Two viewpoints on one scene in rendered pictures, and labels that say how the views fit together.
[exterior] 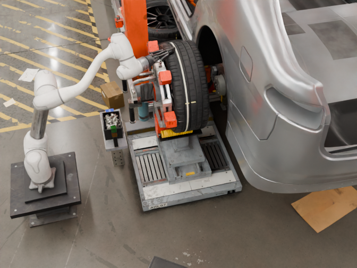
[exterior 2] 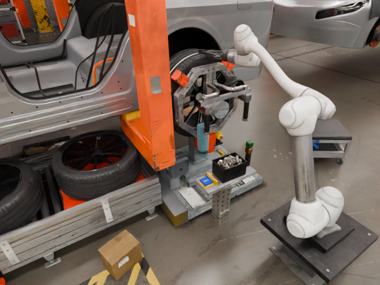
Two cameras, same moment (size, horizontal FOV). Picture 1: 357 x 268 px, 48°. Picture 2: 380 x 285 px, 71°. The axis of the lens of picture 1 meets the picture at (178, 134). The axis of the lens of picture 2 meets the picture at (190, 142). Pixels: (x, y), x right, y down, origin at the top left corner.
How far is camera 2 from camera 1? 3.65 m
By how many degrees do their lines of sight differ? 77
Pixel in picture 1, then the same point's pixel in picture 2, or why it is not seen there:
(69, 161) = (276, 215)
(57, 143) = not seen: outside the picture
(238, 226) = (238, 140)
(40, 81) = (311, 99)
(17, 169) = (329, 265)
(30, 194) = (344, 226)
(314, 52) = not seen: hidden behind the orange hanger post
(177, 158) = (213, 156)
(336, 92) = not seen: hidden behind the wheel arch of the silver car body
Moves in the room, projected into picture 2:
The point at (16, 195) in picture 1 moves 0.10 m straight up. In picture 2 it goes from (356, 243) to (362, 232)
